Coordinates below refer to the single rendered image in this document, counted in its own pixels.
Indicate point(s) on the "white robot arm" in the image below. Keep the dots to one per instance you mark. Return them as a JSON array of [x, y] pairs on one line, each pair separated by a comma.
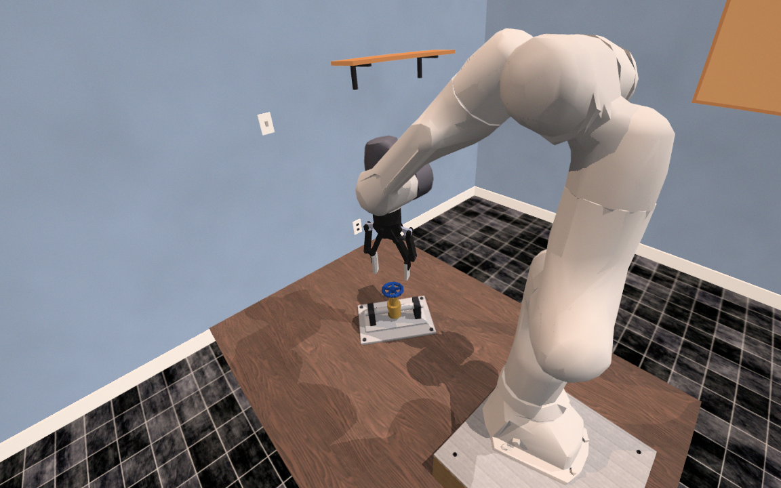
[[561, 87]]

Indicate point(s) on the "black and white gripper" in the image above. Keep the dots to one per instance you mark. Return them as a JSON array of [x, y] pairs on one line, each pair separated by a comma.
[[390, 227]]

